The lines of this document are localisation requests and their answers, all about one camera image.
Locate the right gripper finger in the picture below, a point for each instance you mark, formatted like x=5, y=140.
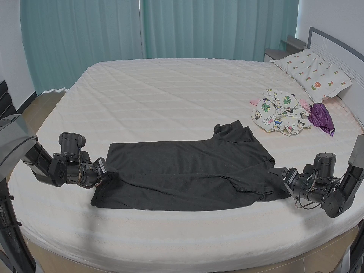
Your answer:
x=280, y=172

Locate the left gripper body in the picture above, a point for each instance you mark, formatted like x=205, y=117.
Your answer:
x=88, y=175

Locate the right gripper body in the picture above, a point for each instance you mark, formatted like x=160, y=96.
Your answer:
x=301, y=188

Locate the black T-shirt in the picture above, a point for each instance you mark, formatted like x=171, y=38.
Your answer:
x=184, y=169

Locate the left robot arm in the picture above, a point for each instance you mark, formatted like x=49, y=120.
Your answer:
x=42, y=163

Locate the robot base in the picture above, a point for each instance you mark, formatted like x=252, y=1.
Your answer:
x=346, y=263

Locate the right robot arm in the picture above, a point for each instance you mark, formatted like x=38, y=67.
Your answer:
x=341, y=198

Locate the bed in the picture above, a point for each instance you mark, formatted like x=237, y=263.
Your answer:
x=170, y=81

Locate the white printed pyjama top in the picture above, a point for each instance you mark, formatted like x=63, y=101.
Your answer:
x=274, y=115

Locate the purple garment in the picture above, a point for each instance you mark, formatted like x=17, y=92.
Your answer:
x=321, y=117

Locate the pink garment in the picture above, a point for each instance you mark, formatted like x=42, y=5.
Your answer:
x=304, y=104

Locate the white printed pillow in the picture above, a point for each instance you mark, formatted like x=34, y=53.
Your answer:
x=315, y=72

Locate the dark grey chest of drawers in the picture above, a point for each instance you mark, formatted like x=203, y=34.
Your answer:
x=5, y=101

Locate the grey bedside table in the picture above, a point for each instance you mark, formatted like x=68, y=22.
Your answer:
x=274, y=54

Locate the blue-green curtain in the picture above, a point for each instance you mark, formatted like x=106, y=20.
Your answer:
x=85, y=24
x=213, y=18

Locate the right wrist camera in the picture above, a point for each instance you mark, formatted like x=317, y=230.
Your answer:
x=308, y=170

